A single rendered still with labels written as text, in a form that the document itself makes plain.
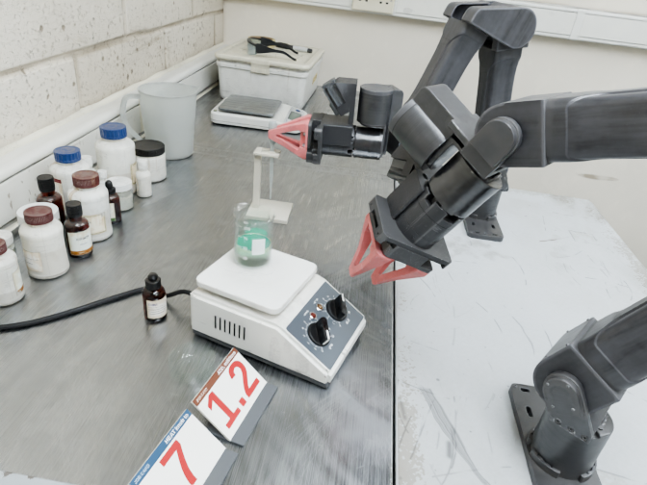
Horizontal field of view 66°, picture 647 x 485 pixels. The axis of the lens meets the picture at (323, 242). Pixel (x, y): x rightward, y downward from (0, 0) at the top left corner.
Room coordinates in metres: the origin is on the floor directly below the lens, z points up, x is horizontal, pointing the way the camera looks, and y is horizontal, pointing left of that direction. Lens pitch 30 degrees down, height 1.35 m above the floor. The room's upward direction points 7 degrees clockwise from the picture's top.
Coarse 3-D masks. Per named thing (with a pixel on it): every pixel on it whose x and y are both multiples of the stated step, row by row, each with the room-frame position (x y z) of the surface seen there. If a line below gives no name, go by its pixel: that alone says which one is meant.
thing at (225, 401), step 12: (240, 360) 0.43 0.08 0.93; (228, 372) 0.41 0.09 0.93; (240, 372) 0.42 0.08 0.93; (252, 372) 0.43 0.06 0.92; (216, 384) 0.39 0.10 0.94; (228, 384) 0.40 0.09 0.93; (240, 384) 0.41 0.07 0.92; (252, 384) 0.42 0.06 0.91; (216, 396) 0.38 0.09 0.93; (228, 396) 0.39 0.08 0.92; (240, 396) 0.39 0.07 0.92; (204, 408) 0.36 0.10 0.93; (216, 408) 0.37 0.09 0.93; (228, 408) 0.37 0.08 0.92; (240, 408) 0.38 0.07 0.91; (216, 420) 0.35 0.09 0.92; (228, 420) 0.36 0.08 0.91; (228, 432) 0.35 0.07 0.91
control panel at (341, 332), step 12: (324, 288) 0.56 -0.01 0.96; (312, 300) 0.52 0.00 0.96; (324, 300) 0.53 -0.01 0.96; (300, 312) 0.49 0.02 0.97; (312, 312) 0.50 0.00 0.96; (324, 312) 0.52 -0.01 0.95; (348, 312) 0.54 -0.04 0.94; (300, 324) 0.48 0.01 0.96; (336, 324) 0.51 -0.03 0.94; (348, 324) 0.52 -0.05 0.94; (300, 336) 0.46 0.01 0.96; (336, 336) 0.49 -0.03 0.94; (348, 336) 0.50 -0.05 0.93; (312, 348) 0.45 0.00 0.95; (324, 348) 0.46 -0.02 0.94; (336, 348) 0.47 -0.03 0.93; (324, 360) 0.45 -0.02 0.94; (336, 360) 0.46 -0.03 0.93
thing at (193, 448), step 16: (192, 432) 0.33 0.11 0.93; (176, 448) 0.31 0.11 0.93; (192, 448) 0.32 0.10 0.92; (208, 448) 0.32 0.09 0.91; (160, 464) 0.29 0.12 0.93; (176, 464) 0.30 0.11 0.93; (192, 464) 0.30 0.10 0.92; (208, 464) 0.31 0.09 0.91; (144, 480) 0.27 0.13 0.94; (160, 480) 0.28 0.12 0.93; (176, 480) 0.28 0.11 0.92; (192, 480) 0.29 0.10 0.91
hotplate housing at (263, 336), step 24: (312, 288) 0.55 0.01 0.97; (192, 312) 0.50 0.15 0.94; (216, 312) 0.49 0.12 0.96; (240, 312) 0.48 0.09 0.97; (264, 312) 0.48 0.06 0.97; (288, 312) 0.49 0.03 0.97; (216, 336) 0.49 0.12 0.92; (240, 336) 0.47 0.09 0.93; (264, 336) 0.46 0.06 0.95; (288, 336) 0.46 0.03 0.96; (264, 360) 0.46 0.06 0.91; (288, 360) 0.45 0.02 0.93; (312, 360) 0.44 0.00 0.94
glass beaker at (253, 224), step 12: (240, 204) 0.59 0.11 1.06; (252, 204) 0.59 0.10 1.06; (240, 216) 0.54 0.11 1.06; (252, 216) 0.59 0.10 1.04; (264, 216) 0.59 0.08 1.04; (240, 228) 0.54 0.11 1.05; (252, 228) 0.54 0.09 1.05; (264, 228) 0.55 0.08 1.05; (240, 240) 0.54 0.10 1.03; (252, 240) 0.54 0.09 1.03; (264, 240) 0.55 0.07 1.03; (240, 252) 0.54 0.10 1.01; (252, 252) 0.54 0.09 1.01; (264, 252) 0.55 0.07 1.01; (240, 264) 0.54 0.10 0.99; (252, 264) 0.54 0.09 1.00; (264, 264) 0.55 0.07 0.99
